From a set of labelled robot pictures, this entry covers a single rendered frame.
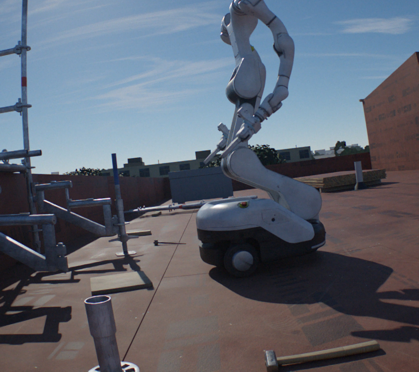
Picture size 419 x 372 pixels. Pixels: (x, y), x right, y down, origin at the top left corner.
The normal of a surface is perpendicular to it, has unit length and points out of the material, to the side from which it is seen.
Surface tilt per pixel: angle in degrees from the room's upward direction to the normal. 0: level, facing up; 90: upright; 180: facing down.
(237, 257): 90
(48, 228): 90
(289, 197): 92
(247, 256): 90
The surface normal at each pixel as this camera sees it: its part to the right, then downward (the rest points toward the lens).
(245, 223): 0.19, -0.08
